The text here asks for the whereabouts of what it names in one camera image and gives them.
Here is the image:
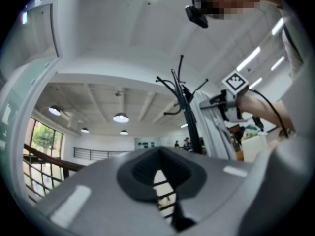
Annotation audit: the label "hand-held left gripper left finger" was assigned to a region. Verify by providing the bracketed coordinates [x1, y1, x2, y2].
[34, 146, 177, 236]

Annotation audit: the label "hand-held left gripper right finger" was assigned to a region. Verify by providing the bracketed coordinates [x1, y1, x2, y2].
[160, 136, 314, 236]

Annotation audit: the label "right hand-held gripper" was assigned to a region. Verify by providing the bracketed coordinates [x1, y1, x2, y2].
[199, 70, 250, 123]

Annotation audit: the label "light grey clothes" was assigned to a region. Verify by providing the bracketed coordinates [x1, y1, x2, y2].
[190, 89, 237, 161]

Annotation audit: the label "black coat rack stand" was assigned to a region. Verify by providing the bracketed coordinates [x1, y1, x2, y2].
[155, 55, 209, 155]

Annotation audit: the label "person's right forearm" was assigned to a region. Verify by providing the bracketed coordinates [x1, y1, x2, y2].
[237, 91, 296, 137]

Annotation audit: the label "black balcony railing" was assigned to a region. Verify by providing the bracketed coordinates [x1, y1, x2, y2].
[73, 147, 129, 161]

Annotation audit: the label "green bag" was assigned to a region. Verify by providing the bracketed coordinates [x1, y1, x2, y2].
[242, 124, 262, 138]

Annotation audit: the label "long ceiling light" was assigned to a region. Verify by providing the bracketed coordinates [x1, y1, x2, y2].
[249, 77, 263, 89]
[236, 46, 261, 72]
[270, 56, 285, 72]
[271, 18, 285, 36]

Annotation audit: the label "black railing with brown handrail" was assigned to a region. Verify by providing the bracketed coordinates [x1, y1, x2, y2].
[23, 143, 85, 202]

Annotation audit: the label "window with green view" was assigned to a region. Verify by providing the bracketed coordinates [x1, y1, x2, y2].
[30, 118, 64, 158]

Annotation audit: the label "person's light grey shirt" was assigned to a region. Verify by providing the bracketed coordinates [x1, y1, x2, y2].
[260, 0, 306, 77]

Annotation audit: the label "frosted glass partition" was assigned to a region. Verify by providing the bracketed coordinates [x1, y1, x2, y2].
[0, 3, 63, 137]

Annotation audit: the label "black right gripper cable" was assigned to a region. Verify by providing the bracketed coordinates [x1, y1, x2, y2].
[249, 89, 290, 139]

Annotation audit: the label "black head-worn camera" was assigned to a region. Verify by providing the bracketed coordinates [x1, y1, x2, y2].
[185, 5, 209, 29]

